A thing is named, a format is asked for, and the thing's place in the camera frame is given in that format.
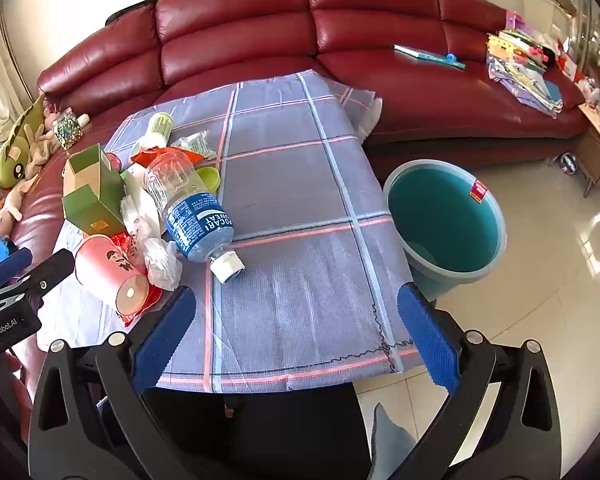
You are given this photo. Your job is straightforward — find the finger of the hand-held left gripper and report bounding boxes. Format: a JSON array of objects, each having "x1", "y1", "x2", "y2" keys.
[
  {"x1": 0, "y1": 248, "x2": 33, "y2": 288},
  {"x1": 10, "y1": 250, "x2": 76, "y2": 306}
]

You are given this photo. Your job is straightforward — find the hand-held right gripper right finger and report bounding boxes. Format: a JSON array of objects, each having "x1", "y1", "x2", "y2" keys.
[{"x1": 396, "y1": 281, "x2": 563, "y2": 480}]

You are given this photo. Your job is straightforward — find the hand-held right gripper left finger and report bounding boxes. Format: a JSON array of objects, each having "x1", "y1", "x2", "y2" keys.
[{"x1": 27, "y1": 285, "x2": 206, "y2": 480}]

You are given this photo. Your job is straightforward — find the pink paper cup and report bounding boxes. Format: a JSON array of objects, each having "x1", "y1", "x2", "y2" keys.
[{"x1": 74, "y1": 234, "x2": 152, "y2": 317}]

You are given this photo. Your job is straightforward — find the red wrapper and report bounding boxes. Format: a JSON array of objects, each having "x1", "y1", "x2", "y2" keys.
[{"x1": 111, "y1": 232, "x2": 163, "y2": 328}]

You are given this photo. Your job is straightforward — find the white plastic bag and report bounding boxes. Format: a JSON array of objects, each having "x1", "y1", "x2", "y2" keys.
[{"x1": 120, "y1": 180, "x2": 183, "y2": 292}]

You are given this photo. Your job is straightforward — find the green carton box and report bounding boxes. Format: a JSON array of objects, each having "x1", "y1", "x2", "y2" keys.
[{"x1": 61, "y1": 143, "x2": 127, "y2": 237}]

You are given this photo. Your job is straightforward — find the clear bottle blue label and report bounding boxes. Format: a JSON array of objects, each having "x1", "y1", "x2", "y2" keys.
[{"x1": 144, "y1": 150, "x2": 245, "y2": 285}]

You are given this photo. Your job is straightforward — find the teal plastic bin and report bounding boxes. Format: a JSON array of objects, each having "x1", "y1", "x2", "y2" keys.
[{"x1": 382, "y1": 159, "x2": 507, "y2": 303}]

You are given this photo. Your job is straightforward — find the lime green lid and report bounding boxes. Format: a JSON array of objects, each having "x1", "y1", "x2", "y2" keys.
[{"x1": 195, "y1": 166, "x2": 223, "y2": 193}]

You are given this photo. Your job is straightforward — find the green white canister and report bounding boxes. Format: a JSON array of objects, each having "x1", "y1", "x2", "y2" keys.
[{"x1": 139, "y1": 112, "x2": 175, "y2": 148}]

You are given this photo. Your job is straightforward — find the clear plastic packet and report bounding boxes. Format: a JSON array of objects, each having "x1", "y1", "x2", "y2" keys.
[{"x1": 172, "y1": 131, "x2": 216, "y2": 161}]

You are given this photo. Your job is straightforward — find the pink plush toy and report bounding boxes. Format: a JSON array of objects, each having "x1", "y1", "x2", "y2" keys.
[{"x1": 0, "y1": 180, "x2": 31, "y2": 236}]

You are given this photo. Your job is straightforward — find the grey blue cloth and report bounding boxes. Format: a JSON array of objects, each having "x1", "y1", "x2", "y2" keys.
[{"x1": 370, "y1": 402, "x2": 421, "y2": 480}]

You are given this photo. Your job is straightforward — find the green plush toy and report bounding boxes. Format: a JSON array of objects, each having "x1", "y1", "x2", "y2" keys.
[{"x1": 0, "y1": 94, "x2": 48, "y2": 183}]

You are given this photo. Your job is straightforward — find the beige plush toy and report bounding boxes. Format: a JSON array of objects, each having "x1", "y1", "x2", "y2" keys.
[{"x1": 24, "y1": 110, "x2": 66, "y2": 178}]

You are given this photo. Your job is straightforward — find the black low table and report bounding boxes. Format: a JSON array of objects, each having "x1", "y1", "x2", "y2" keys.
[{"x1": 145, "y1": 382, "x2": 372, "y2": 480}]

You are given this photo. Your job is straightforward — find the grey plaid cloth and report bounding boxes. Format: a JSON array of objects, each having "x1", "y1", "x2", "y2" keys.
[{"x1": 37, "y1": 71, "x2": 415, "y2": 395}]

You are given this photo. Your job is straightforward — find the blue white ball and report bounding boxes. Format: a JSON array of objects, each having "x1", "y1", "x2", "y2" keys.
[{"x1": 555, "y1": 152, "x2": 581, "y2": 176}]

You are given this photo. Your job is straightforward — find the wooden side cabinet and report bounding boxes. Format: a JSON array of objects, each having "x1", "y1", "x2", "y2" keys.
[{"x1": 575, "y1": 110, "x2": 600, "y2": 198}]

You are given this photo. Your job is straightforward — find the pile of folded clothes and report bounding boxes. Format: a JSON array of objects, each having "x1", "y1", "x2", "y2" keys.
[{"x1": 486, "y1": 30, "x2": 566, "y2": 118}]

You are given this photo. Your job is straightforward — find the thin teal book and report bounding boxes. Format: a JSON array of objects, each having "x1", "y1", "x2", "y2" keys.
[{"x1": 393, "y1": 44, "x2": 467, "y2": 72}]

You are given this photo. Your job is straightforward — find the red leather sofa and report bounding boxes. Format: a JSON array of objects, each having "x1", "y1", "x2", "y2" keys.
[{"x1": 10, "y1": 0, "x2": 593, "y2": 411}]

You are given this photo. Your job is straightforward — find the red white gift bag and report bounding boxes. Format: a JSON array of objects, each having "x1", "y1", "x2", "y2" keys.
[{"x1": 557, "y1": 55, "x2": 580, "y2": 81}]

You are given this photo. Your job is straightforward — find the pink toy house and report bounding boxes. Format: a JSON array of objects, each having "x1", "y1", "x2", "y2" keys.
[{"x1": 502, "y1": 10, "x2": 526, "y2": 36}]

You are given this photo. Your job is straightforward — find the white display cabinet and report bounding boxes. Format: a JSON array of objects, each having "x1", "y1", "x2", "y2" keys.
[{"x1": 555, "y1": 0, "x2": 600, "y2": 66}]

